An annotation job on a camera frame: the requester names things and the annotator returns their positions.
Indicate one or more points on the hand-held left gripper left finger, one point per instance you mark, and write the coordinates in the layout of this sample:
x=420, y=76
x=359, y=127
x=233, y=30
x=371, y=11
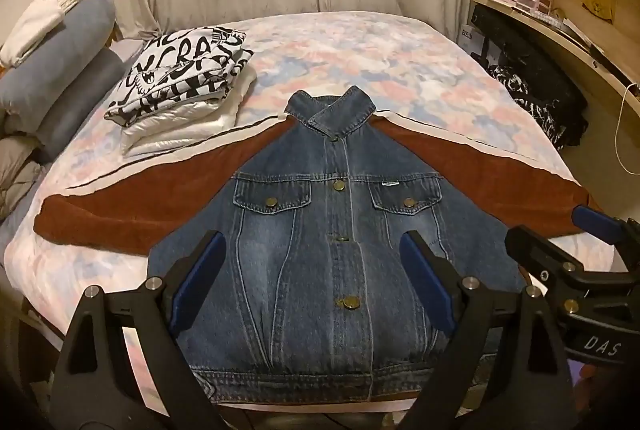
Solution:
x=200, y=280

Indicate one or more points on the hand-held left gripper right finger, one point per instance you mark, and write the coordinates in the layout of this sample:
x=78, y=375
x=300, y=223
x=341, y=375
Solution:
x=430, y=285

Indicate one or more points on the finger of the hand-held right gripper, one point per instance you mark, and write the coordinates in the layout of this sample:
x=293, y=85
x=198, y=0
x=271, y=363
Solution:
x=595, y=217
x=535, y=252

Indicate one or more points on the denim jacket with brown sleeves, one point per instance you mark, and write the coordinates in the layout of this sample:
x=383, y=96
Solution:
x=310, y=270

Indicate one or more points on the white folded puffer jacket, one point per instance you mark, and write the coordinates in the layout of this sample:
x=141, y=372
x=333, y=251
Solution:
x=170, y=132

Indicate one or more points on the black and white patterned cloth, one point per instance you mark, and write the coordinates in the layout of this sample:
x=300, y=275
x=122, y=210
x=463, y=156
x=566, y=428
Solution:
x=515, y=85

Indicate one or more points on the black bag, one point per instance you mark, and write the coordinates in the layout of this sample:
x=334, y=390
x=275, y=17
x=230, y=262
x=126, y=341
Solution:
x=540, y=60

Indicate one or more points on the black and white printed garment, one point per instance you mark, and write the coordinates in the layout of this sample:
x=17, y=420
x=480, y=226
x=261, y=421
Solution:
x=175, y=70

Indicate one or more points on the blue bolster pillow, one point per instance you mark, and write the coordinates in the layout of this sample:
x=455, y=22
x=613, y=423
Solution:
x=85, y=100
x=65, y=40

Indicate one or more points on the white box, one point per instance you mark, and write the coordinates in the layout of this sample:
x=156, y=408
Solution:
x=470, y=41

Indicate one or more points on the floral pastel blanket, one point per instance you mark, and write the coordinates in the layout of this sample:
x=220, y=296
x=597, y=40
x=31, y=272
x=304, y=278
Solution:
x=400, y=60

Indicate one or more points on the white folded cloth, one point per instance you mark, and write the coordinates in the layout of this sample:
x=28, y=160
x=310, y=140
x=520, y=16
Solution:
x=35, y=20

